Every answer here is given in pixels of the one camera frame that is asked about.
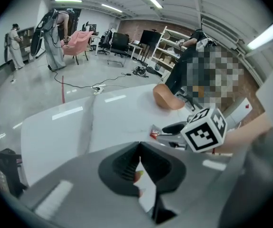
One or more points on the person's left hand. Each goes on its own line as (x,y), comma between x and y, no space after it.
(137,180)

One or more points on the black office chair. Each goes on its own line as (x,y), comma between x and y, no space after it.
(119,44)

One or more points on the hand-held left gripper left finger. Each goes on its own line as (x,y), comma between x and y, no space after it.
(79,186)

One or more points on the black monitor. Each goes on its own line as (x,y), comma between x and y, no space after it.
(150,38)

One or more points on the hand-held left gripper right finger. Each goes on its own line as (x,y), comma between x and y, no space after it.
(198,179)

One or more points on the pink armchair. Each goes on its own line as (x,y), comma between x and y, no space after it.
(77,44)

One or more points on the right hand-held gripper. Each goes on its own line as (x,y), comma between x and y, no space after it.
(205,132)

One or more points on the person's right forearm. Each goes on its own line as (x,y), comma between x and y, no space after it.
(246,132)

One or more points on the small red packet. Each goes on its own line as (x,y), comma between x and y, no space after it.
(155,133)

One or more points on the white power strip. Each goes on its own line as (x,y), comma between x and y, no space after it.
(99,89)

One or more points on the black folding chair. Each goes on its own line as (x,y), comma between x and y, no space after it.
(5,167)

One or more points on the brown wooden bowl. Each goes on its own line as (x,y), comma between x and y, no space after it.
(167,98)

